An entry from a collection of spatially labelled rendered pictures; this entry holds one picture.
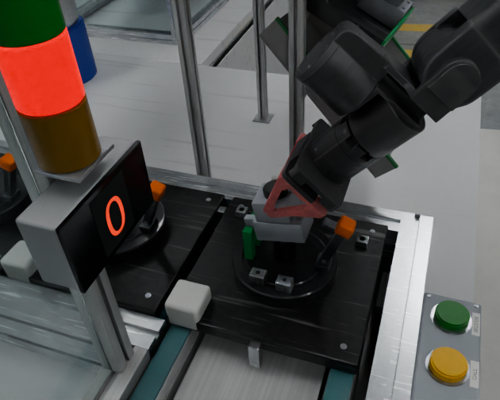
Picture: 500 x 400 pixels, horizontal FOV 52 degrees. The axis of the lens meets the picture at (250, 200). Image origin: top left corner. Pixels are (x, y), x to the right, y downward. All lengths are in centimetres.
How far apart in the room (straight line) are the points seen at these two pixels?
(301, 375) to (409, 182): 50
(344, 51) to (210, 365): 41
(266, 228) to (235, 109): 66
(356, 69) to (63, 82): 25
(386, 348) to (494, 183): 52
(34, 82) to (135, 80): 108
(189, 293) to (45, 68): 37
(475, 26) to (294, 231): 30
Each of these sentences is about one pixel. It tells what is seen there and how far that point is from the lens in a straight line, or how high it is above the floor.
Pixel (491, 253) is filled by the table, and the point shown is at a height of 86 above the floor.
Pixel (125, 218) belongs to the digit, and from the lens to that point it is 47.
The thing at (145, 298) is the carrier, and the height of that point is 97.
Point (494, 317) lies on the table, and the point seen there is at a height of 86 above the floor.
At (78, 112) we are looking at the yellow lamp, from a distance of 40.
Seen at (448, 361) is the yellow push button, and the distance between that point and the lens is 64.
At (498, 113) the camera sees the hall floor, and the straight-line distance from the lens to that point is 309.
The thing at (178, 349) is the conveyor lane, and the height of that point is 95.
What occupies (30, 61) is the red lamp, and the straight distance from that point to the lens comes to 37.
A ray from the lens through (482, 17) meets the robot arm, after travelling 49.
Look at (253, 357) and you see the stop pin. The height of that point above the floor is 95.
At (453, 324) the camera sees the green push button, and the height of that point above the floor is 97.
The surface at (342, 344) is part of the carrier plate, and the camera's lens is 63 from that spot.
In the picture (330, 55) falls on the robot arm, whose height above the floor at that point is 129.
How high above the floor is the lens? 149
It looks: 40 degrees down
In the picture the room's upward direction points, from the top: 4 degrees counter-clockwise
